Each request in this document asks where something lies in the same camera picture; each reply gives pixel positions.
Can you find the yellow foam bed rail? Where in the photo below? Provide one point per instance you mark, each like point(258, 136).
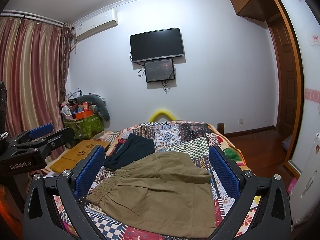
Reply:
point(162, 112)

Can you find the orange box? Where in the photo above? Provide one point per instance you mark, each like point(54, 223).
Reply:
point(83, 114)

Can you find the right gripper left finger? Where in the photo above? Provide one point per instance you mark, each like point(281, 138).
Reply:
point(41, 219)

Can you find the wall-mounted black television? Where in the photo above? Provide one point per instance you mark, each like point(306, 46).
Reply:
point(156, 44)

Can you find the olive khaki pants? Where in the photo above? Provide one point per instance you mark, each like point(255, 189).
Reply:
point(163, 193)

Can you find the red striped curtain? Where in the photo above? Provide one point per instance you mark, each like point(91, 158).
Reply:
point(34, 67)

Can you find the small black wall monitor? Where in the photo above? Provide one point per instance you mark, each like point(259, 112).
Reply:
point(159, 70)

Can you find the brown wooden door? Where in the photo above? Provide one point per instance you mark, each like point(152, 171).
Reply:
point(290, 76)

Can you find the white wall socket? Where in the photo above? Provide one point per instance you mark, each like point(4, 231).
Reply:
point(240, 120)

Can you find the wooden overhead cabinet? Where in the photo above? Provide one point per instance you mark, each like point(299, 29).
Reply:
point(260, 10)

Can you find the white appliance with stickers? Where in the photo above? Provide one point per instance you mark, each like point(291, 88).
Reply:
point(304, 197)

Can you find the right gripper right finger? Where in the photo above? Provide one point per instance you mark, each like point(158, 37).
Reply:
point(272, 219)

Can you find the dark navy folded garment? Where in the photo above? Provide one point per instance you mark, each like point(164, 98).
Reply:
point(135, 148)

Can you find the grey plush neck pillow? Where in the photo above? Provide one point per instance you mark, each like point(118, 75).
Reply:
point(100, 105)

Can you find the white air conditioner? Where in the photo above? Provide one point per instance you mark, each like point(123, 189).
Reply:
point(96, 24)

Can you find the colourful patchwork bedspread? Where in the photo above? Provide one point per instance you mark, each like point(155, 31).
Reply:
point(192, 138)

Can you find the green patterned storage bin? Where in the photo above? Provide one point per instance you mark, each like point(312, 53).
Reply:
point(85, 128)

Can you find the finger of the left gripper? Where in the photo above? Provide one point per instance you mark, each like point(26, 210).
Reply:
point(41, 131)
point(22, 142)

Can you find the bamboo folding lap table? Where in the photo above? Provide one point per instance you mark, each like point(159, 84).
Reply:
point(68, 160)

